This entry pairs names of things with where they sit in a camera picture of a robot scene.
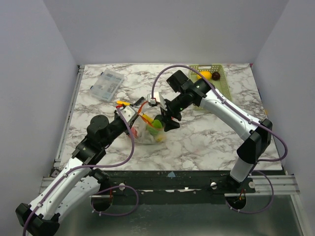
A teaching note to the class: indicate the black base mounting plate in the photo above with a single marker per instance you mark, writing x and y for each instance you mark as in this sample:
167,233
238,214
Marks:
106,188

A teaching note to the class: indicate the yellow round fruit toy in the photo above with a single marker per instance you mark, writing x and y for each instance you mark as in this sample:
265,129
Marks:
206,74

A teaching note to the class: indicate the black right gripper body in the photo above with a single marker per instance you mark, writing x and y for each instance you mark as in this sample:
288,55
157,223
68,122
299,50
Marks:
168,113

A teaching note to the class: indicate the clear plastic organizer box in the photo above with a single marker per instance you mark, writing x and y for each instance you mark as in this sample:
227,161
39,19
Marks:
106,85

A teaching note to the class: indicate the peach toy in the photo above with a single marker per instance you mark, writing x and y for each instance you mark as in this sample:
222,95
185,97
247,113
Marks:
134,132

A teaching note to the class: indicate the aluminium frame rail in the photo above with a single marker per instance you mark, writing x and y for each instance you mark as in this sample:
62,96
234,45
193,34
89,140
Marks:
158,183

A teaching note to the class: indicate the black bit holder strip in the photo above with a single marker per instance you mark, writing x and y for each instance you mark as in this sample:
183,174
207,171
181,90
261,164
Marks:
139,101

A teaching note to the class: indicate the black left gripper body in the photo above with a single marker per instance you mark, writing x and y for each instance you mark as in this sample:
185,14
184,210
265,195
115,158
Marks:
122,128

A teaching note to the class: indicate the dark red plum toy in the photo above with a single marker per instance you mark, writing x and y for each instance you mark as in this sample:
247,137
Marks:
216,76

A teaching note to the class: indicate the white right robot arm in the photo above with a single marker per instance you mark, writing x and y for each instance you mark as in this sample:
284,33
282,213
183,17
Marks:
255,134

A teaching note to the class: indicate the pale green perforated basket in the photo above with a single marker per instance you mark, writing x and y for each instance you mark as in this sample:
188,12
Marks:
221,84

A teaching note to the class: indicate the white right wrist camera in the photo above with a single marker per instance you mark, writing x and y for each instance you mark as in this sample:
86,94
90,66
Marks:
154,100

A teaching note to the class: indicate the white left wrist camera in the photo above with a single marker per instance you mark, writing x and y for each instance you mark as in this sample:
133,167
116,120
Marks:
128,113

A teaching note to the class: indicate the grey oyster mushroom toy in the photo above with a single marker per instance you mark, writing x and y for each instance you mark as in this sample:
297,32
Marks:
144,137

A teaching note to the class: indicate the yellow banana toy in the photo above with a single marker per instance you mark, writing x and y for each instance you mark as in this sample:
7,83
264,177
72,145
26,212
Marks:
160,138

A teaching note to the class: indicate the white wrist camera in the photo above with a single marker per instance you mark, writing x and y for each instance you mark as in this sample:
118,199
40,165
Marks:
128,113
154,100

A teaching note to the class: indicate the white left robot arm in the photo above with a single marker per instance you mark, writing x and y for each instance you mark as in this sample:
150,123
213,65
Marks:
80,178

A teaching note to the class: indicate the small bright green vegetable toy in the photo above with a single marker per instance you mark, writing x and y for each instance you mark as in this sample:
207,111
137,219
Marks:
155,127

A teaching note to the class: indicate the clear zip bag orange zipper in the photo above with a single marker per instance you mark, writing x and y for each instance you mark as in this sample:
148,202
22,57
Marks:
146,115

